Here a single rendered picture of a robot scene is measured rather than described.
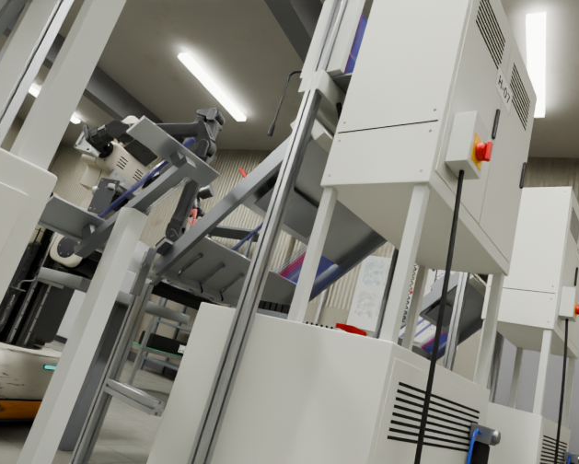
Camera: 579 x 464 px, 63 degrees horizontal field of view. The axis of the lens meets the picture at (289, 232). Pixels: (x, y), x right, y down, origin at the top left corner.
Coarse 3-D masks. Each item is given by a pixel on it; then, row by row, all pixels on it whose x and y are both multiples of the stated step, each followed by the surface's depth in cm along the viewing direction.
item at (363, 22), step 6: (360, 18) 155; (360, 24) 155; (366, 24) 158; (360, 30) 155; (354, 36) 152; (360, 36) 155; (354, 42) 153; (360, 42) 155; (354, 48) 153; (354, 54) 153; (348, 60) 150; (354, 60) 153; (348, 66) 150; (348, 72) 151
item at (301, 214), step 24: (312, 144) 150; (312, 168) 157; (264, 192) 157; (312, 192) 165; (264, 216) 165; (288, 216) 164; (312, 216) 168; (336, 216) 178; (336, 240) 188; (360, 240) 194
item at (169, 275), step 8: (168, 272) 167; (168, 280) 166; (176, 280) 167; (184, 280) 172; (192, 280) 176; (192, 288) 173; (200, 288) 176; (208, 288) 181; (216, 296) 182; (224, 296) 186; (232, 296) 191; (232, 304) 188
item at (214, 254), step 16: (208, 240) 164; (192, 256) 167; (208, 256) 170; (224, 256) 173; (240, 256) 176; (176, 272) 170; (192, 272) 173; (208, 272) 176; (224, 272) 179; (240, 272) 182; (272, 272) 190; (240, 288) 190; (272, 288) 197; (288, 288) 201; (288, 304) 209
